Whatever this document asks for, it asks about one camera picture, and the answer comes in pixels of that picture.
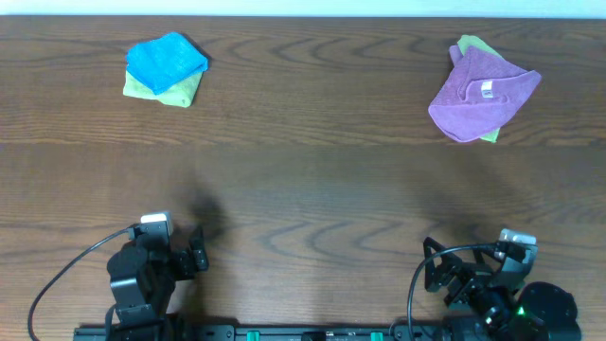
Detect black left camera cable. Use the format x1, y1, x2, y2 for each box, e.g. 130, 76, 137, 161
27, 225, 138, 341

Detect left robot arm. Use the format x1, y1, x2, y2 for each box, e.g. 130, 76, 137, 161
105, 222, 209, 341

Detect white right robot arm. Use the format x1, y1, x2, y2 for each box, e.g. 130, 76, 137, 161
416, 229, 582, 341

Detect black camera cable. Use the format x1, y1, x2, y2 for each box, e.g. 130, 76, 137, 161
27, 225, 138, 341
406, 242, 508, 341

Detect purple microfiber cloth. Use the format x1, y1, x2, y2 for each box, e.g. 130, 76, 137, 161
428, 46, 542, 143

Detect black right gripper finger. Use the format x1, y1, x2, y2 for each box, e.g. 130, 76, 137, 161
422, 237, 462, 275
424, 258, 462, 293

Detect black right camera cable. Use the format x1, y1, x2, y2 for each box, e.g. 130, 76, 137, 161
406, 242, 508, 341

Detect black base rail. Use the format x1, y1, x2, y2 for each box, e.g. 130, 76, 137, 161
72, 325, 444, 341

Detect green cloth under purple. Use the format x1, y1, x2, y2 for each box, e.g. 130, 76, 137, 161
457, 35, 502, 143

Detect blue microfiber cloth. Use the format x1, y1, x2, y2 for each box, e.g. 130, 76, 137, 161
126, 32, 208, 95

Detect folded green cloth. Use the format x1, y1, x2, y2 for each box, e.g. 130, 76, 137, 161
122, 71, 203, 108

